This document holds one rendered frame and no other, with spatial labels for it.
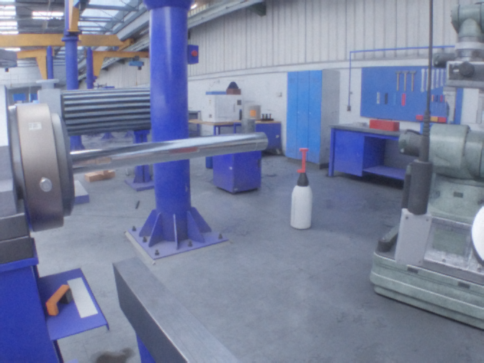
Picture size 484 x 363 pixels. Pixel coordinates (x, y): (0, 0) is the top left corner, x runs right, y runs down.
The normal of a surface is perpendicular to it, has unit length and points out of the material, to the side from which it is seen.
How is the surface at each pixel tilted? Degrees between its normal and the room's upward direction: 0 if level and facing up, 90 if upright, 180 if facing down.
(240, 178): 90
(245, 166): 90
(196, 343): 0
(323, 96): 90
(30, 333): 90
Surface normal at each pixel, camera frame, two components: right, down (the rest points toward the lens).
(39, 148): 0.55, -0.21
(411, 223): -0.34, 0.23
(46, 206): 0.55, 0.57
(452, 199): -0.82, 0.14
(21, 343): 0.60, 0.20
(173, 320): 0.00, -0.97
